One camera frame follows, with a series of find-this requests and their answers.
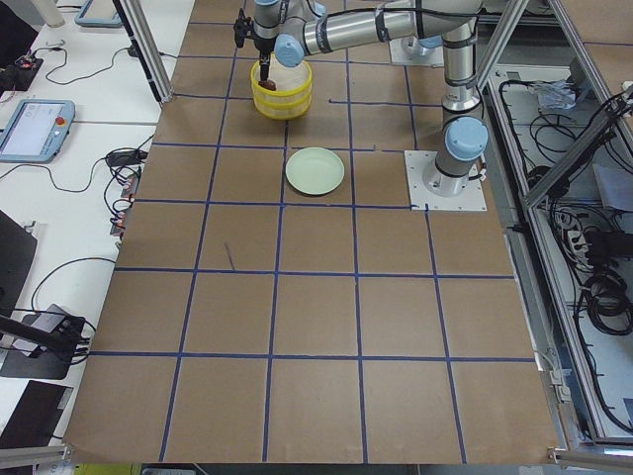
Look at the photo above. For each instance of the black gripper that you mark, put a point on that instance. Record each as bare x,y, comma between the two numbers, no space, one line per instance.
262,44

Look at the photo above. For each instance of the brown steamed bun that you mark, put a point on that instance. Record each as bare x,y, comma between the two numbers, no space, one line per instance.
268,85

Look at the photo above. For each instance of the yellow steamer layer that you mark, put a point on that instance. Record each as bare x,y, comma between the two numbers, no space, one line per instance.
282,111
293,84

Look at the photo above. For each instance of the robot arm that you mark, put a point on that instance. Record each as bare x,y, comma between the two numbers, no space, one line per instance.
291,31

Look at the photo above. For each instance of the pale green plate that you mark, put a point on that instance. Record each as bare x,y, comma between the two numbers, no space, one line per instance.
314,171

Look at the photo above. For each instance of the black power adapter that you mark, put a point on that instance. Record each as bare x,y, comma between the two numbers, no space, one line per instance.
117,158

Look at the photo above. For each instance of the teach pendant with screen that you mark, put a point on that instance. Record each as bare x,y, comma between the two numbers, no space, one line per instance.
36,131

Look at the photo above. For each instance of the black laptop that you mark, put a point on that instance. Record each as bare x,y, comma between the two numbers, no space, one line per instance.
18,249

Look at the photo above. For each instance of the white power strip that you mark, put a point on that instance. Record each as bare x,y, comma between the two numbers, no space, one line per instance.
576,243

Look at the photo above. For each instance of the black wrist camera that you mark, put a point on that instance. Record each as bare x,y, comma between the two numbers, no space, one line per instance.
242,29

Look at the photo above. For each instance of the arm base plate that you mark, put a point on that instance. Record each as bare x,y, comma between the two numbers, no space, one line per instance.
412,51
430,190

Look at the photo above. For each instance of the aluminium frame post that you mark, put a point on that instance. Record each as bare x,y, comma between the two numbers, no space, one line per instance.
142,40

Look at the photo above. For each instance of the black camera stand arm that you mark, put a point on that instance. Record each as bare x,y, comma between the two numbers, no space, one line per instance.
60,336

